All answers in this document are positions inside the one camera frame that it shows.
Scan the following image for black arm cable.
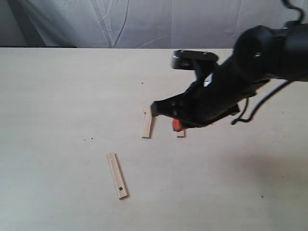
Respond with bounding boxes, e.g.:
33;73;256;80
231;0;306;125

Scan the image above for wooden stick with hole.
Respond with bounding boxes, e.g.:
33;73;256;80
107;152;128;200

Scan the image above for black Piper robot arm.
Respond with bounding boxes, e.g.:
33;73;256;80
151;22;308;131

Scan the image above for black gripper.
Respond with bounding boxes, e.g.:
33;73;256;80
151;50;268;132

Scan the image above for white backdrop cloth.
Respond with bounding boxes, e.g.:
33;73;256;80
0;0;298;49

